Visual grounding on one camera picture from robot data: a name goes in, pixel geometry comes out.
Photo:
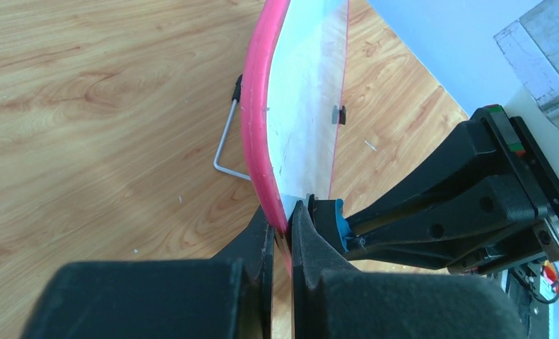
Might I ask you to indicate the blue black foam eraser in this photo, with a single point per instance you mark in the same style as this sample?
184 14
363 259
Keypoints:
329 222

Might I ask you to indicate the pink framed whiteboard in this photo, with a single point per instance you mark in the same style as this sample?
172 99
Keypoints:
291 96

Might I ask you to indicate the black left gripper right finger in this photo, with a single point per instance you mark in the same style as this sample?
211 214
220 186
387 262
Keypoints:
333 299

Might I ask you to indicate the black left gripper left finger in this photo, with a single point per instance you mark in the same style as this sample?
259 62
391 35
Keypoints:
225 296

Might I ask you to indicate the black right whiteboard foot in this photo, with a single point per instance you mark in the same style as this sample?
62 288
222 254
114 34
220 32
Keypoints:
339 115

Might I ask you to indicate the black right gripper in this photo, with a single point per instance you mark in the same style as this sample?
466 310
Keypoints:
486 199

